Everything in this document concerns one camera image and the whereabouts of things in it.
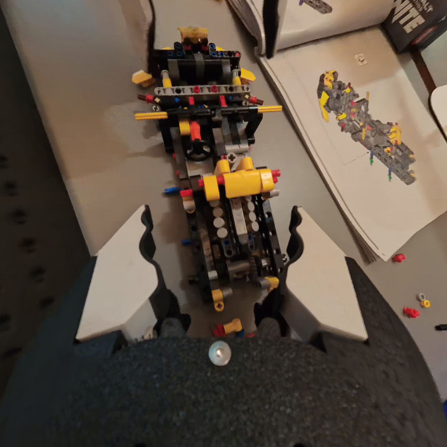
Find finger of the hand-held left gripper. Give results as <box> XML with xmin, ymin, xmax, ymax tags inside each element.
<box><xmin>116</xmin><ymin>0</ymin><xmax>157</xmax><ymax>82</ymax></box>
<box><xmin>261</xmin><ymin>0</ymin><xmax>281</xmax><ymax>59</ymax></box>

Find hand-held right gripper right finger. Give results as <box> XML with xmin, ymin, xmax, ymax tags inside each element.
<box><xmin>254</xmin><ymin>205</ymin><xmax>369</xmax><ymax>343</ymax></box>

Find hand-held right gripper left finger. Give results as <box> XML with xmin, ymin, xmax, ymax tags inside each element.
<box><xmin>75</xmin><ymin>204</ymin><xmax>191</xmax><ymax>343</ymax></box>

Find black lego beam blue pins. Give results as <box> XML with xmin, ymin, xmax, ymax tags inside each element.
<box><xmin>163</xmin><ymin>187</ymin><xmax>214</xmax><ymax>304</ymax></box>

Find small yellow grey lego connector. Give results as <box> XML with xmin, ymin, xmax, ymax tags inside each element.
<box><xmin>210</xmin><ymin>287</ymin><xmax>234</xmax><ymax>312</ymax></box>

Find black yellow lego car chassis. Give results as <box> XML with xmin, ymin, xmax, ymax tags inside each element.
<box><xmin>132</xmin><ymin>26</ymin><xmax>291</xmax><ymax>312</ymax></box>

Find open lego instruction booklet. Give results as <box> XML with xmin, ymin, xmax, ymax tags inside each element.
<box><xmin>227</xmin><ymin>0</ymin><xmax>447</xmax><ymax>265</ymax></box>

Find scattered loose lego pieces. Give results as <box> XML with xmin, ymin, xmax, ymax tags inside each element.
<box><xmin>212</xmin><ymin>292</ymin><xmax>431</xmax><ymax>339</ymax></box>

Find lego set cardboard box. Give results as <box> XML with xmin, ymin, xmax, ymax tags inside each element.
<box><xmin>382</xmin><ymin>0</ymin><xmax>447</xmax><ymax>54</ymax></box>

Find white rounded pad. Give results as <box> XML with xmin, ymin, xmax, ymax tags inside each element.
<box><xmin>428</xmin><ymin>85</ymin><xmax>447</xmax><ymax>141</ymax></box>

